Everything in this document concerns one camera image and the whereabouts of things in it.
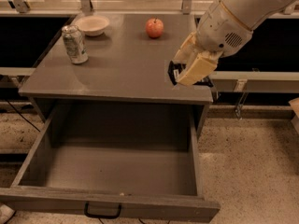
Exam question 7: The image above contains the white bowl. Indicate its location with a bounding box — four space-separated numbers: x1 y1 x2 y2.
75 15 109 36

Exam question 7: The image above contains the black drawer handle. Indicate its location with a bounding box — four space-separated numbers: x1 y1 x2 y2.
83 203 122 219

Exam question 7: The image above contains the red apple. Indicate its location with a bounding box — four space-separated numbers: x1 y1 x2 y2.
146 18 164 38

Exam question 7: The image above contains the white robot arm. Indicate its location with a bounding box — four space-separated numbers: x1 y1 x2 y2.
171 0 297 86

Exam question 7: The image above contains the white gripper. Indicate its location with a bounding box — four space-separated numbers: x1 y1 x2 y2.
173 1 253 86

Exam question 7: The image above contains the grey drawer cabinet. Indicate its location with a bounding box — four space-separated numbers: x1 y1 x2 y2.
19 14 212 131

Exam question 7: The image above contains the black floor cable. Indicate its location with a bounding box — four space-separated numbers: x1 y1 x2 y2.
3 98 41 133

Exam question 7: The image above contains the open grey top drawer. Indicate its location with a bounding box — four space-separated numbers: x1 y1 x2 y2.
1 101 221 223

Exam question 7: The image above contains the dark blue rxbar wrapper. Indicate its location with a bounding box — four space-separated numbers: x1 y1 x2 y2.
167 62 213 88

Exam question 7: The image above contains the silver soda can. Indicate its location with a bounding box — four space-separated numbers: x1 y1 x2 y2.
62 25 88 64

